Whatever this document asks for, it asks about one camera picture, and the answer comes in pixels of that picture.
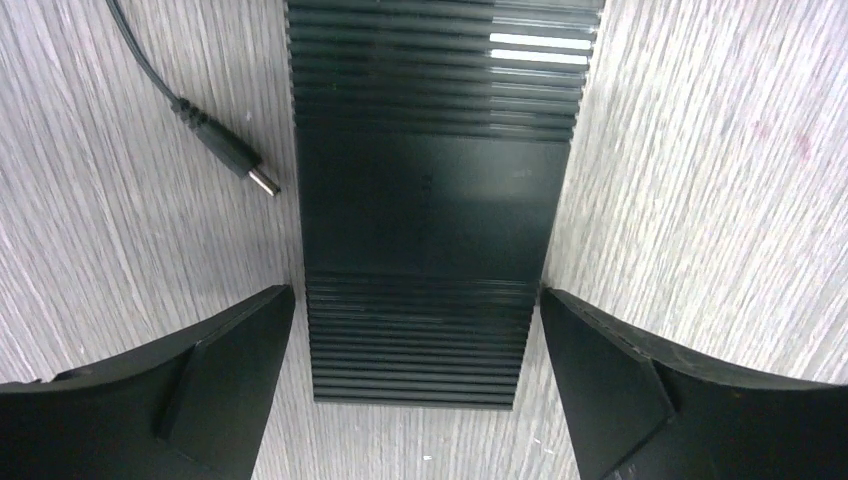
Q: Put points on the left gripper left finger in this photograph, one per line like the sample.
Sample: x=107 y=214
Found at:
x=193 y=404

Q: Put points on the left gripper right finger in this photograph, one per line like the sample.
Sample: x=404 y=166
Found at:
x=639 y=406

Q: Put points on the black power adapter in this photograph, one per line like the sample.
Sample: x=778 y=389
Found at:
x=227 y=147

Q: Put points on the black network switch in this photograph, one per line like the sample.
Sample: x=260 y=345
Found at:
x=432 y=140

